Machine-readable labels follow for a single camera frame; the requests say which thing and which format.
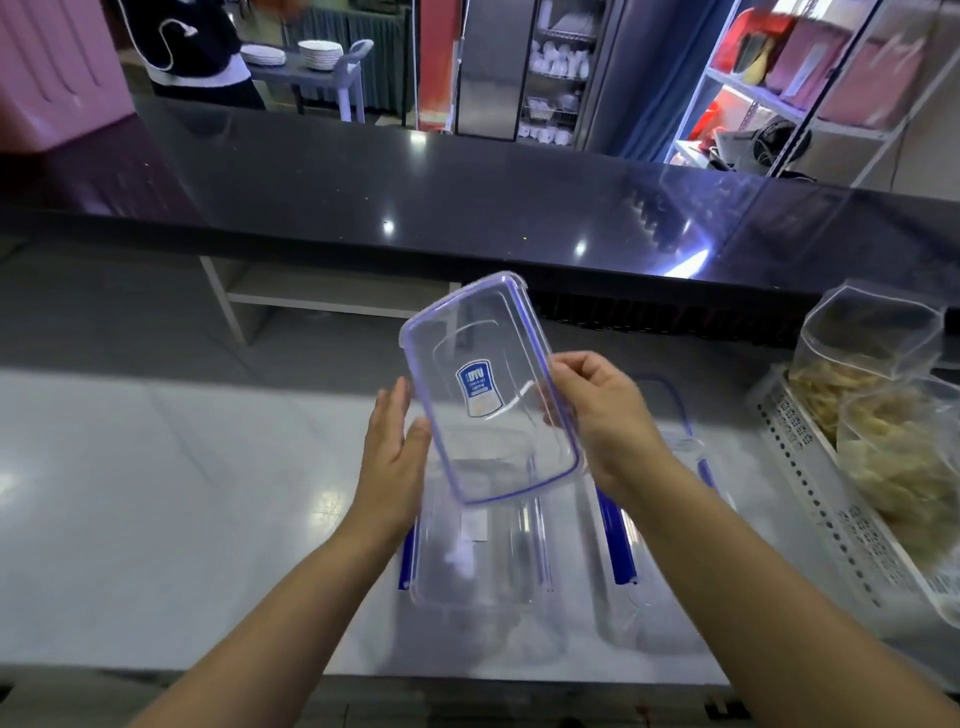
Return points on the person's left hand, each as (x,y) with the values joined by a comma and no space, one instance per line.
(390,480)

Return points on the person's right hand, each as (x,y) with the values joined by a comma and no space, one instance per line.
(615,427)

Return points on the clear blue-clipped plastic container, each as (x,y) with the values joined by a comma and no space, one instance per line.
(619,540)
(480,555)

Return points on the bag of yellow strip snacks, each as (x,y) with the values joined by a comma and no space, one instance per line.
(862,322)

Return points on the pile of pale food cubes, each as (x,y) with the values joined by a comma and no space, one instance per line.
(900,480)

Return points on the bag of pale round snacks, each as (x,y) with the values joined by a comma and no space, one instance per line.
(922,405)

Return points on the person's right forearm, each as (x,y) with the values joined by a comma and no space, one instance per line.
(750,600)

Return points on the person's left forearm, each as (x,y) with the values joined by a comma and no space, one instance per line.
(262,652)

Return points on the white perforated plastic basket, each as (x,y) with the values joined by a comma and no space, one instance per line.
(840,525)

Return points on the black top bar counter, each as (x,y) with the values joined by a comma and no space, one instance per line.
(375,187)

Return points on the white small appliance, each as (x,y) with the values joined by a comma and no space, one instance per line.
(735,146)

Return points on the red bucket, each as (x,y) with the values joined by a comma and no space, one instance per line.
(705,124)

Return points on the black small appliance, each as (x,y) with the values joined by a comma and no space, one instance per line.
(780,142)

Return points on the blue curtain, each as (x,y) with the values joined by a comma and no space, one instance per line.
(652,90)

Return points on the white metal shelf rack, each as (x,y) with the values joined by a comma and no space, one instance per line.
(780,105)

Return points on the group of white dishes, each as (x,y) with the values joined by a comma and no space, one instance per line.
(555,60)

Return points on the stainless steel dish cabinet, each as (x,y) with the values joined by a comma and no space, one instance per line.
(491,67)

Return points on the red gift box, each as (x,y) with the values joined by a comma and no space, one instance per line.
(724,45)

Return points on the red standing banner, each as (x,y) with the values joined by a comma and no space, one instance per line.
(439,67)

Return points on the narrow pink gift bag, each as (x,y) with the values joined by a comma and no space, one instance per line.
(795,60)

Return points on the teal skirted table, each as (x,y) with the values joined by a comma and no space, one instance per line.
(382,67)

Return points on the pale plastic serving cart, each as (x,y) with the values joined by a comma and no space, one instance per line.
(352,67)

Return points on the wide pink gift bag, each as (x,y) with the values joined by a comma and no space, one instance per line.
(870,82)

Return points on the stack of white plates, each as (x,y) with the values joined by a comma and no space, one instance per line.
(321,54)

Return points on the low white plate stack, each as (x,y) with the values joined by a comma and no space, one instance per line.
(262,55)

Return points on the pink plastic bin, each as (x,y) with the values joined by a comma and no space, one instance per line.
(60,75)

